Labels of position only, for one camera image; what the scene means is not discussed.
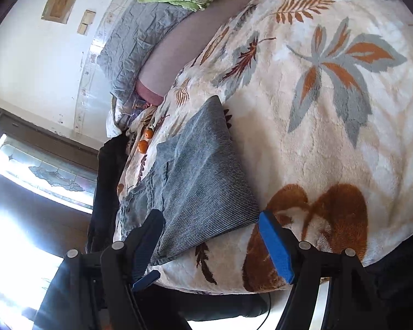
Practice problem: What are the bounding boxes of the grey quilted pillow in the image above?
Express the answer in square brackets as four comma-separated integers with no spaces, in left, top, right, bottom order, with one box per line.
[97,2,192,104]

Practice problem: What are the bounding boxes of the window with stained glass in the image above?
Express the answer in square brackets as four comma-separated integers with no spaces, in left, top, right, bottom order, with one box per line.
[0,109,97,214]

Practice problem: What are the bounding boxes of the white cloth pile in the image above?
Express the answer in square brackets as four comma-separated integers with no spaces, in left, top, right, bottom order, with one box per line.
[106,96,131,139]

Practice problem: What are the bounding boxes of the leaf pattern fleece blanket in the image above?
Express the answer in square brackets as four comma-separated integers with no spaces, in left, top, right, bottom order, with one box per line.
[112,0,413,294]

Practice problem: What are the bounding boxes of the orange tangerine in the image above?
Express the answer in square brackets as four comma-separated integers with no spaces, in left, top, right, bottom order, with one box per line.
[144,128,154,139]
[137,140,148,154]

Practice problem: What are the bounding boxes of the grey denim pants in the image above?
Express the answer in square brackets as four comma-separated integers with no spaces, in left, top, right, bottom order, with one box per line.
[118,96,260,266]

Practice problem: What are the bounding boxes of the beige wall switch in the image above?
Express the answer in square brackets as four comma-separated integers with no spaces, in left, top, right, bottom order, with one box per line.
[77,10,96,36]

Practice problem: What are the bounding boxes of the black garment on armrest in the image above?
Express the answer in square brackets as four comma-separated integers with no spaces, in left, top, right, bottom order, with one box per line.
[85,134,129,253]

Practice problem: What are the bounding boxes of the orange tangerine right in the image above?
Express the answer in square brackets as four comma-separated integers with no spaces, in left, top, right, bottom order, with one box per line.
[144,128,154,139]

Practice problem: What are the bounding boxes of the orange tangerine left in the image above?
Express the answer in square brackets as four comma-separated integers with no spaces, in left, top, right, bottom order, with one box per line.
[137,140,148,154]

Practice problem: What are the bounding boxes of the person knee black trousers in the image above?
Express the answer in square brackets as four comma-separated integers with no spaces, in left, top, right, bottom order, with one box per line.
[178,293,268,322]

